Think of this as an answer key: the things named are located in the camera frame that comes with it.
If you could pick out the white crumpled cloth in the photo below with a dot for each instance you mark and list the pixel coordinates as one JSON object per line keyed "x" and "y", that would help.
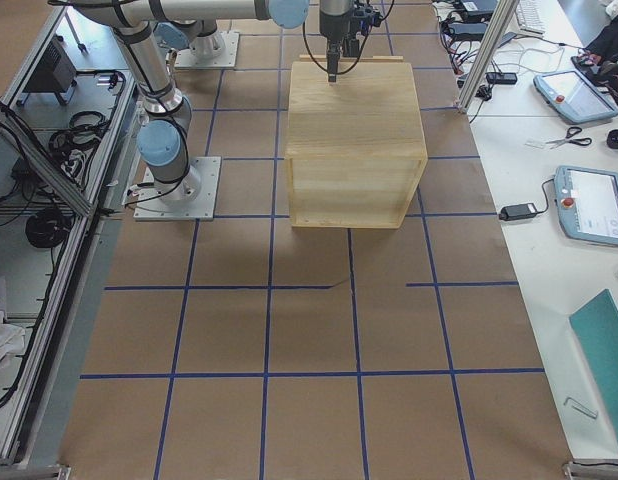
{"x": 12, "y": 337}

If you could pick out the wooden drawer cabinet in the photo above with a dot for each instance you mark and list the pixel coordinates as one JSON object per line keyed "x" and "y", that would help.
{"x": 355, "y": 148}

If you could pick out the black scissors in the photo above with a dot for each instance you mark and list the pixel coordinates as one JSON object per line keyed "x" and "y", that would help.
{"x": 571, "y": 137}

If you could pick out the teal board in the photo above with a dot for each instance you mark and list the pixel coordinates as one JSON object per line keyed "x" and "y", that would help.
{"x": 595, "y": 324}

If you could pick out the aluminium frame post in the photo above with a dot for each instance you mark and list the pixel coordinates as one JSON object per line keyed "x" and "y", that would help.
{"x": 501, "y": 18}

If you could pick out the metal allen key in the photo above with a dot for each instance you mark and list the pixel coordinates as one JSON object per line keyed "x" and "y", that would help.
{"x": 580, "y": 407}

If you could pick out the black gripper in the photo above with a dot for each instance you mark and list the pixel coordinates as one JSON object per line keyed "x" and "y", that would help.
{"x": 333, "y": 29}

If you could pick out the black power brick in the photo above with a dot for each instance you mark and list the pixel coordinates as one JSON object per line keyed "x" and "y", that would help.
{"x": 517, "y": 212}

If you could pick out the lower teach pendant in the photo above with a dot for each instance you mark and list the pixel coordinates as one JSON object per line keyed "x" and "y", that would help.
{"x": 587, "y": 204}

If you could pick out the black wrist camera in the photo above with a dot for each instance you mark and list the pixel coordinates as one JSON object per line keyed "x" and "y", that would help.
{"x": 366, "y": 15}

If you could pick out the teach pendant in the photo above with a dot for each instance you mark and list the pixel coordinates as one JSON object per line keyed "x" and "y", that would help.
{"x": 574, "y": 97}
{"x": 587, "y": 204}

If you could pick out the upper teach pendant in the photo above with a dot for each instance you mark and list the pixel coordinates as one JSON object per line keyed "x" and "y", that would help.
{"x": 574, "y": 97}

